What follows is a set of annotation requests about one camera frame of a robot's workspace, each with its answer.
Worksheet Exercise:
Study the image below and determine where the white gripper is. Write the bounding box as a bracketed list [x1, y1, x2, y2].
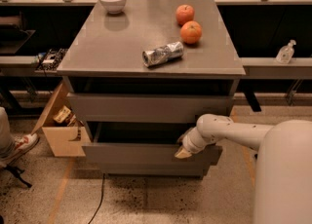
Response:
[175, 130, 205, 159]

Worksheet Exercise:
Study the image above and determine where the black floor cable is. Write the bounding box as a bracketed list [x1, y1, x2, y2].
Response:
[87, 172, 106, 224]

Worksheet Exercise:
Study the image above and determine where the grey top drawer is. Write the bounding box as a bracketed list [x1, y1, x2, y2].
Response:
[67, 93, 233, 123]

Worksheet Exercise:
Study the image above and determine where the crushed silver can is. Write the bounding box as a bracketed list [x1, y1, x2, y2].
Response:
[142, 42, 184, 67]

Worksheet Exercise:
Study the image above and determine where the white ceramic bowl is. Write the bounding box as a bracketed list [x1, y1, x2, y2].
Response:
[98, 0, 127, 14]

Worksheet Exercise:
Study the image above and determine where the grey bottom drawer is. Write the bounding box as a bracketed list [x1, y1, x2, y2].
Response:
[99, 164, 210, 177]

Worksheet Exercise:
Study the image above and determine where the black patterned notebook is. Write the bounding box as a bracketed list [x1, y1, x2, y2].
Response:
[36, 49, 67, 71]

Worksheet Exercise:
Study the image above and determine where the wooden box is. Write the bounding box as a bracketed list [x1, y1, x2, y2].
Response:
[32, 82, 90, 157]

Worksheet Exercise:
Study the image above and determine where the grey drawer cabinet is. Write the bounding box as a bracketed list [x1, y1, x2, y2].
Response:
[57, 0, 247, 180]

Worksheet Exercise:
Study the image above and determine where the grey trouser leg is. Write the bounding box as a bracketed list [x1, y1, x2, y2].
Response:
[0, 107, 15, 159]

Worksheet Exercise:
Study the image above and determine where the snack packet in box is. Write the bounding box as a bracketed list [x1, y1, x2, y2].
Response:
[53, 105, 71, 124]

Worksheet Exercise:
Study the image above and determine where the clear sanitizer bottle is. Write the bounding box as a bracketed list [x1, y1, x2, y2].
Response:
[276, 40, 296, 64]

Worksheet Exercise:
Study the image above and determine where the grey drawer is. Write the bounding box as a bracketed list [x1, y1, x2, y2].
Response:
[99, 164, 210, 177]
[67, 93, 233, 123]
[83, 122, 222, 168]

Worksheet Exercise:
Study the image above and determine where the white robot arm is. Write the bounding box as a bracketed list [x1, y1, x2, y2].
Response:
[175, 114, 312, 224]

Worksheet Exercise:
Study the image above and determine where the orange fruit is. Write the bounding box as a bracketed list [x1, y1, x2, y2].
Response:
[180, 20, 202, 44]

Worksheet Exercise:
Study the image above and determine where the white red sneaker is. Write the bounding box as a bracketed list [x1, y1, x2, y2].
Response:
[0, 133, 39, 164]

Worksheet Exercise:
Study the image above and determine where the black chair leg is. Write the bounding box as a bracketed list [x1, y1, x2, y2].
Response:
[0, 162, 32, 188]

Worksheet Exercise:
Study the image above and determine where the red apple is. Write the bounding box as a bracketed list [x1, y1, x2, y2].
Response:
[175, 5, 195, 25]

